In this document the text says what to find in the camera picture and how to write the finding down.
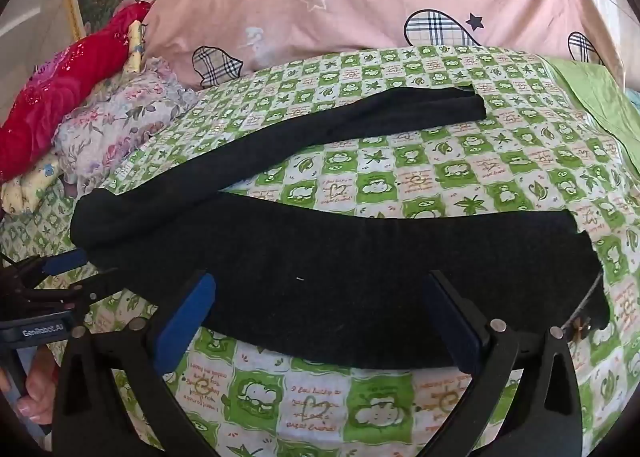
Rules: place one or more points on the pale yellow printed cloth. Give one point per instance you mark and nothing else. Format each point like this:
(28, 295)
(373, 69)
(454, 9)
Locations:
(134, 49)
(30, 192)

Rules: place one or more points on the plain green sheet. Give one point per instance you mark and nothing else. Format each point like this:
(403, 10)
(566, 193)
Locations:
(595, 87)

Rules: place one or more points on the person's left hand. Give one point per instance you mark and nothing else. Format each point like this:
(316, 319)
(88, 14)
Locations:
(40, 387)

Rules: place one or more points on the light blue cloth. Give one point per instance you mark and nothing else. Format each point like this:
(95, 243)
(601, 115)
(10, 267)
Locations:
(633, 99)

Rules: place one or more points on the floral pillow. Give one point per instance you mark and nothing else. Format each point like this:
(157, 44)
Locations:
(125, 122)

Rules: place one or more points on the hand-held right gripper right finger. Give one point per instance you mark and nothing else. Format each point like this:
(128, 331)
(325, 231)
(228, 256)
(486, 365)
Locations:
(457, 327)

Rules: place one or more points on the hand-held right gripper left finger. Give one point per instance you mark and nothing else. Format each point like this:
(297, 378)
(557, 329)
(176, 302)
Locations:
(185, 324)

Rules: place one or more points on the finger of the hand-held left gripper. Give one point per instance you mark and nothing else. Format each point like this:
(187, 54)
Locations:
(65, 261)
(95, 287)

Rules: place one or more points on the red sequined cloth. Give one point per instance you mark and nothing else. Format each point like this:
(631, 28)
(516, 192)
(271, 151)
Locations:
(65, 82)

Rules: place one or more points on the black pants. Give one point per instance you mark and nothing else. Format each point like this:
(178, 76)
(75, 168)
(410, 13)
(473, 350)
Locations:
(325, 262)

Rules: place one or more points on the green checked bed sheet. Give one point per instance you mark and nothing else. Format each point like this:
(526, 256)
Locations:
(400, 172)

